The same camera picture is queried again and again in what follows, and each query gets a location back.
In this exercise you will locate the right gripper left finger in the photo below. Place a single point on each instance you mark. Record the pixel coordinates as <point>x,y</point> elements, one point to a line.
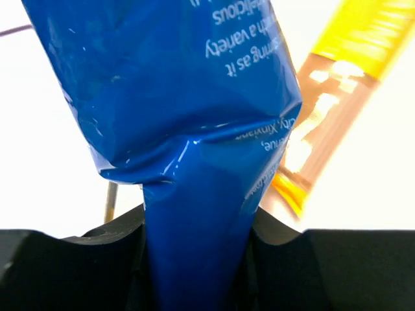
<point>105,269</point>

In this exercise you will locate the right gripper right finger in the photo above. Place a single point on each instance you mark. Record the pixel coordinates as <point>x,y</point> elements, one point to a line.
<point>332,269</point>

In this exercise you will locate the blue orange pasta bag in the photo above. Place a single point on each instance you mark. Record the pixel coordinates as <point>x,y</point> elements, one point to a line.
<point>192,100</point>

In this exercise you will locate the yellow Pastatime spaghetti pack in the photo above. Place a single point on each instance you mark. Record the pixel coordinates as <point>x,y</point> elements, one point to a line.
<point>347,64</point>

